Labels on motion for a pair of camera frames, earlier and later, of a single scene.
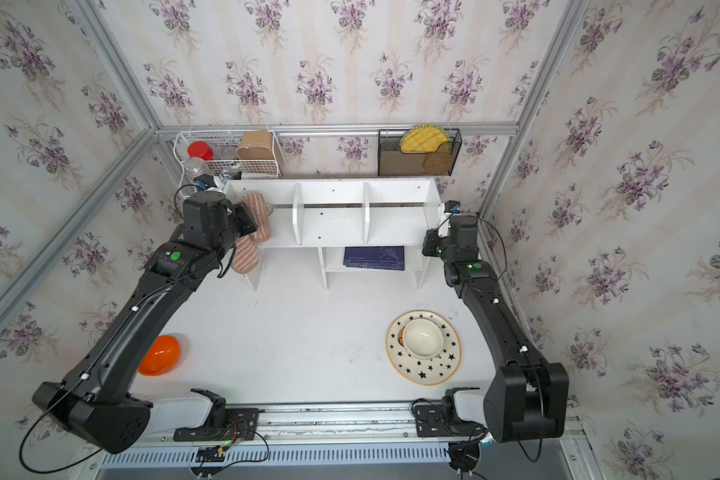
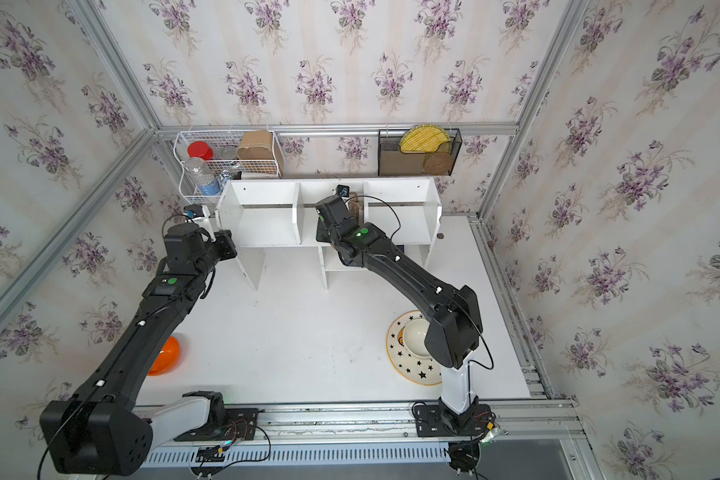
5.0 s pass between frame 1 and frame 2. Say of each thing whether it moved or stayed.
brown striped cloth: moved
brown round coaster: stayed
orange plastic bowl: stayed
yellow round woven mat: stayed
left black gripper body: moved
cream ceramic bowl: stayed
